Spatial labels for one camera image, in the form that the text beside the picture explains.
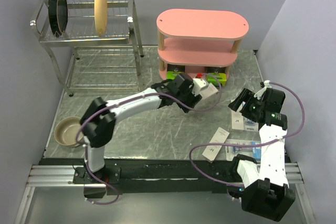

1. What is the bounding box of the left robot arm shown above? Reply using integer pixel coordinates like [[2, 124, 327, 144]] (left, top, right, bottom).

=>
[[80, 73, 208, 183]]

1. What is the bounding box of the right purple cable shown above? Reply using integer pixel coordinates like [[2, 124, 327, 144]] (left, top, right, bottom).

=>
[[188, 82, 307, 190]]

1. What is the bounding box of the purple cable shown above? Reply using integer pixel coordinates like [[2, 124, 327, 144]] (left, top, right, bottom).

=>
[[188, 82, 307, 190], [75, 73, 223, 206]]

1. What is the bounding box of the beige wooden plate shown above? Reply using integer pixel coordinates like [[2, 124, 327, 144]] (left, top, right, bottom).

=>
[[94, 0, 108, 37]]

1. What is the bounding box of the blue razor blister pack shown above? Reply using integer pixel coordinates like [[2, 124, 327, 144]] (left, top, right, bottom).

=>
[[244, 119, 258, 132], [225, 139, 261, 162]]

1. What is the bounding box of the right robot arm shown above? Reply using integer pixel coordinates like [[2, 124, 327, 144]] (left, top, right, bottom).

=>
[[229, 88, 296, 222]]

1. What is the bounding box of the metal dish rack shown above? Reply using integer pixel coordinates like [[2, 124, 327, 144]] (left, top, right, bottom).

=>
[[30, 0, 145, 97]]

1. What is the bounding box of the pink three-tier shelf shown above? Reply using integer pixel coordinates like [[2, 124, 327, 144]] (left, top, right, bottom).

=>
[[156, 9, 249, 80]]

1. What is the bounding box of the white slim box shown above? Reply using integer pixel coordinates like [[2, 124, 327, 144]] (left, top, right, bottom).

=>
[[231, 104, 244, 131], [199, 83, 218, 100], [202, 127, 229, 162]]

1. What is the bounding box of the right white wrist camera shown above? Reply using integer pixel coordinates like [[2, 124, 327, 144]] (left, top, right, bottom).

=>
[[254, 80, 272, 100]]

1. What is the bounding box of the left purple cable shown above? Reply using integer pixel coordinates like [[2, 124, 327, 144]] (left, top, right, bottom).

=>
[[75, 73, 223, 206]]

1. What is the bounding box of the black plate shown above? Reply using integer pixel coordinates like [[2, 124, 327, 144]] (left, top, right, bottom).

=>
[[48, 0, 68, 38]]

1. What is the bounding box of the beige tape roll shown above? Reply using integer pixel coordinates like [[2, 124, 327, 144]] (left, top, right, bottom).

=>
[[54, 116, 83, 147]]

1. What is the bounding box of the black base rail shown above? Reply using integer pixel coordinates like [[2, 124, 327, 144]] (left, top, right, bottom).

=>
[[72, 155, 263, 198]]

